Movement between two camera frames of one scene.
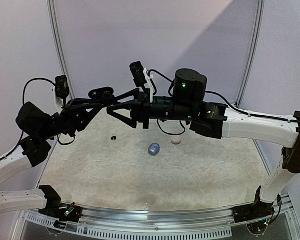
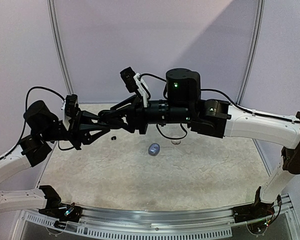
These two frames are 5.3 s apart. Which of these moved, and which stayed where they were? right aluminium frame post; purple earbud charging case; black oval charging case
Moved: black oval charging case
Stayed: right aluminium frame post; purple earbud charging case
